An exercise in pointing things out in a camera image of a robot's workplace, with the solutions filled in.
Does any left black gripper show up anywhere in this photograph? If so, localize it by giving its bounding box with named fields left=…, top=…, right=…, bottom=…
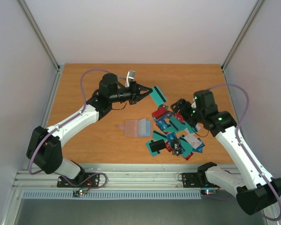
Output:
left=110, top=81, right=153, bottom=105

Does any teal card with black stripe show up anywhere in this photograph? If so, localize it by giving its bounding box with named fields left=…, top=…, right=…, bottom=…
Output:
left=150, top=86, right=167, bottom=106

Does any pink leather card holder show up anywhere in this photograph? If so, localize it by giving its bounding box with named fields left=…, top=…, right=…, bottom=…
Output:
left=117, top=118, right=153, bottom=137

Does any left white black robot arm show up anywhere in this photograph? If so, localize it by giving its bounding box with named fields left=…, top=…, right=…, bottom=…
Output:
left=26, top=73, right=152, bottom=187

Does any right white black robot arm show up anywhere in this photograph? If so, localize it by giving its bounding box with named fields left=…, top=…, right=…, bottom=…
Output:
left=171, top=90, right=281, bottom=215

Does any teal card centre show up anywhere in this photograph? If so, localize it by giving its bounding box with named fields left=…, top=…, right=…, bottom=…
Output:
left=164, top=117, right=185, bottom=133

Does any teal card right upper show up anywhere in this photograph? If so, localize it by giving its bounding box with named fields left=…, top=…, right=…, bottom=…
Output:
left=184, top=122, right=201, bottom=134

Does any red card top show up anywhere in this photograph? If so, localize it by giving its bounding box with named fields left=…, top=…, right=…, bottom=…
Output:
left=152, top=107, right=168, bottom=120

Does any red card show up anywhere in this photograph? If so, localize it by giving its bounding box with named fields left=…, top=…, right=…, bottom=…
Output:
left=152, top=107, right=168, bottom=120
left=185, top=152, right=193, bottom=160

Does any blue card upper left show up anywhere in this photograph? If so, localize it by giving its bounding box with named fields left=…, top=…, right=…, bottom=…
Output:
left=155, top=119, right=170, bottom=131

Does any blue visa card centre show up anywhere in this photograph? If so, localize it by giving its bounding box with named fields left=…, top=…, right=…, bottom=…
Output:
left=166, top=132, right=177, bottom=146

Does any white card with pink print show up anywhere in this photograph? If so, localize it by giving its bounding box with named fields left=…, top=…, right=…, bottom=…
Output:
left=184, top=134, right=202, bottom=149

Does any teal card left middle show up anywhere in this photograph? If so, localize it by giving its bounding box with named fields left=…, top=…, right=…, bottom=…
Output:
left=152, top=130, right=167, bottom=142

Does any blue card far right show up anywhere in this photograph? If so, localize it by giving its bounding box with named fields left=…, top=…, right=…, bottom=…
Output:
left=192, top=138, right=205, bottom=153

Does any black card on teal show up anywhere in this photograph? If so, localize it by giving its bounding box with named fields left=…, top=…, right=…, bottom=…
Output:
left=149, top=140, right=166, bottom=152

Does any red card bottom right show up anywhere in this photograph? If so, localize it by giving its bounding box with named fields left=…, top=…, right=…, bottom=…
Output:
left=185, top=152, right=193, bottom=160

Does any teal card under black card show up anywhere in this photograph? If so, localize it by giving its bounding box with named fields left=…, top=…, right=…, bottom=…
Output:
left=146, top=140, right=160, bottom=157

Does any right small circuit board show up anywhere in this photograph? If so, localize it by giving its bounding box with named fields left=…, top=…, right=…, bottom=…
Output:
left=201, top=189, right=217, bottom=195

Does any small circuit board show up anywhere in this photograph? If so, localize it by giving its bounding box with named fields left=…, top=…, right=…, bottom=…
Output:
left=73, top=190, right=88, bottom=197
left=201, top=189, right=217, bottom=195

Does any left small circuit board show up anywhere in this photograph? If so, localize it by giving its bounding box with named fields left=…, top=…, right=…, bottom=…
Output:
left=73, top=190, right=88, bottom=197

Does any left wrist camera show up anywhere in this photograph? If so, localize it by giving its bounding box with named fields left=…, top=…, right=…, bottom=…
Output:
left=125, top=70, right=135, bottom=87

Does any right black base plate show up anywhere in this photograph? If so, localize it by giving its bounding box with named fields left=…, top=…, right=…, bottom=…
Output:
left=180, top=172, right=219, bottom=188

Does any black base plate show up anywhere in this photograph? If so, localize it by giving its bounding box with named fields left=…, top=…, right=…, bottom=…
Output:
left=180, top=172, right=219, bottom=188
left=57, top=172, right=100, bottom=188

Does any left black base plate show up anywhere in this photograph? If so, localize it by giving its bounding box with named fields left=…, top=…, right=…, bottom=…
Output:
left=57, top=172, right=100, bottom=188

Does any grey slotted cable duct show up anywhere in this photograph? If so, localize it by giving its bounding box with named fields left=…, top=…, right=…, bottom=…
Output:
left=22, top=190, right=201, bottom=200

